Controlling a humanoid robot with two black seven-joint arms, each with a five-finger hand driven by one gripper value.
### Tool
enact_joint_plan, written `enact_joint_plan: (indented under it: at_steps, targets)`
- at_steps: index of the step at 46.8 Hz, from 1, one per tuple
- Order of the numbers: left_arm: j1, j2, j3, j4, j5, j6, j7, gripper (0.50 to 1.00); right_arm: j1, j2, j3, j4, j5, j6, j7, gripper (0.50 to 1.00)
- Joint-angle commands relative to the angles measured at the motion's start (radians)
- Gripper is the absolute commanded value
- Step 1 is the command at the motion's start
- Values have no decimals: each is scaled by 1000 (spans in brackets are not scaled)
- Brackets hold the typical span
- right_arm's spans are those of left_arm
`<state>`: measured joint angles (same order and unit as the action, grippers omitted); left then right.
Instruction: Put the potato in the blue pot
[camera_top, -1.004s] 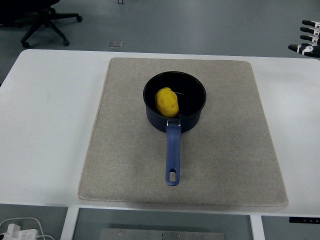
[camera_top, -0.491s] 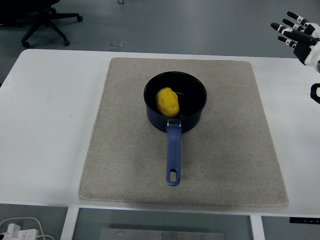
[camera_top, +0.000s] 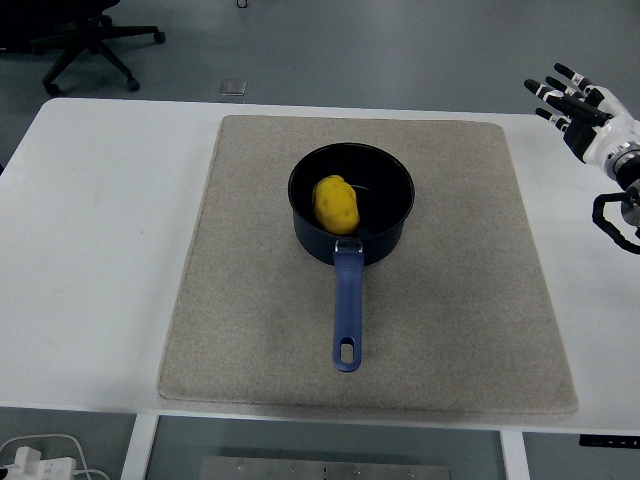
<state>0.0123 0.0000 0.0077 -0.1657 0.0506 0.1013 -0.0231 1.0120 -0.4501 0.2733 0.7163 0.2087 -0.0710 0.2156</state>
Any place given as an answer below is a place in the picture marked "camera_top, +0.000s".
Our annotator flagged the blue pot with handle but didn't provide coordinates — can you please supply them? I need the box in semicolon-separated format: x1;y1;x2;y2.
287;143;416;374

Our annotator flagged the beige grey table mat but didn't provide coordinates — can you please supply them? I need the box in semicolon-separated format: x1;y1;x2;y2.
156;114;579;414

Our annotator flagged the yellow potato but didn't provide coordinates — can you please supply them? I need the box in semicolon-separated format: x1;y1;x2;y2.
312;174;362;235

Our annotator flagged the white table leg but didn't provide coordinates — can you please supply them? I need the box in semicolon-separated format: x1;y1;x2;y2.
121;413;160;480
499;429;531;480

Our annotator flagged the white power strip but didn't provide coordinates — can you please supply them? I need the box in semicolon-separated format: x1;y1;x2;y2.
0;446;77;480

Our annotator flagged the black office chair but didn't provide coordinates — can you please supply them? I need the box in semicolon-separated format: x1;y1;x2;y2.
0;0;166;97

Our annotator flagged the black table control panel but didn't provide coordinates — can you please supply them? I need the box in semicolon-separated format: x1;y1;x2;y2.
578;434;640;448

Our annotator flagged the white power cable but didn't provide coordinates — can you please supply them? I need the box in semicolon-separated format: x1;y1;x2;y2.
0;433;109;480

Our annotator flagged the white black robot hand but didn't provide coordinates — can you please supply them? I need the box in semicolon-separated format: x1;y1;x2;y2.
523;62;640;165

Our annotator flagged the grey metal plate with screws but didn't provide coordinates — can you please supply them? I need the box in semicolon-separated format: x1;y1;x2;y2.
199;455;451;480

